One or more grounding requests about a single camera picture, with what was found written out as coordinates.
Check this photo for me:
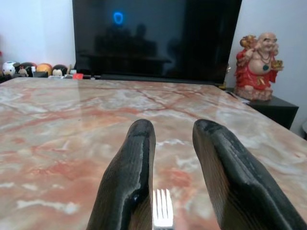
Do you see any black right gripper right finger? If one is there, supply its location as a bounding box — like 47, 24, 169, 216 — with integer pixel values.
192, 119, 307, 230

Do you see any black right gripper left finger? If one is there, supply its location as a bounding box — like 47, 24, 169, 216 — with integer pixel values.
86, 119, 157, 230

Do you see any silver metal fork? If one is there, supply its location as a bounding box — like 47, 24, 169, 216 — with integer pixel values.
152, 188, 174, 230

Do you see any black TV cabinet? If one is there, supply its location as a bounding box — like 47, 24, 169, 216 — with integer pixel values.
225, 87, 300, 130

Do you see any red laughing Buddha statue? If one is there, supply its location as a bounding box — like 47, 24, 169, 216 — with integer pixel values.
234, 32, 284, 101

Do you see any orange round figurine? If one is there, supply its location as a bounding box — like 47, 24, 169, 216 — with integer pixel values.
35, 63, 53, 75

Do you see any black flat screen television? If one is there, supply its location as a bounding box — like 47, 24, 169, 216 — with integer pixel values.
72, 0, 243, 84

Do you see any white round doll figurine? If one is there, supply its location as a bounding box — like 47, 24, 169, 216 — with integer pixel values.
2, 61, 19, 76

